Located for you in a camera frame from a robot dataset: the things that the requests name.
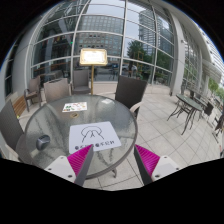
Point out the gripper magenta padded right finger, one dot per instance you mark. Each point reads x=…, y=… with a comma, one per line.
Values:
x=153, y=167

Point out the gripper magenta padded left finger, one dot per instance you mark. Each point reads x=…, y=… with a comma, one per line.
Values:
x=73, y=168

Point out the white printed mouse pad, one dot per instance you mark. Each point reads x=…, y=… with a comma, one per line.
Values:
x=100, y=135

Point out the grey computer mouse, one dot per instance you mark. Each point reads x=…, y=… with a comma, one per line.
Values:
x=42, y=142

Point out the round glass table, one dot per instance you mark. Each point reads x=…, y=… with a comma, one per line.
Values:
x=52, y=121

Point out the colourful menu card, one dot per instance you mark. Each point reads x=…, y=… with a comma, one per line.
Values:
x=74, y=107

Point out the dark green bistro table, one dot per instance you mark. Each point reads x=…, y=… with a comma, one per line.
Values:
x=187, y=105

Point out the dark wicker chair near left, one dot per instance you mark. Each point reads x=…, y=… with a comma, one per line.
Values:
x=10, y=128

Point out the dark wicker chair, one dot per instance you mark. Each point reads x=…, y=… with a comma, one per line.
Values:
x=10, y=128
x=130, y=92

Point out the dark wicker chair right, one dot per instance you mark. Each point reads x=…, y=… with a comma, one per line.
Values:
x=130, y=92

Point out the grey wicker chair behind table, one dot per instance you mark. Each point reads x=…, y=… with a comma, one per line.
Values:
x=56, y=89

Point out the black chair far right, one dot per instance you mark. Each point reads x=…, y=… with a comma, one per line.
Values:
x=208, y=110

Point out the grey wicker chair far left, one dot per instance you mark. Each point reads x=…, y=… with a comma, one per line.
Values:
x=33, y=91

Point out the grey wicker chair centre back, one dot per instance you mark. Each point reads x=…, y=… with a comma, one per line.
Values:
x=80, y=83

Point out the gold framed menu stand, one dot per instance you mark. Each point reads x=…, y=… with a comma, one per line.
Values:
x=93, y=57

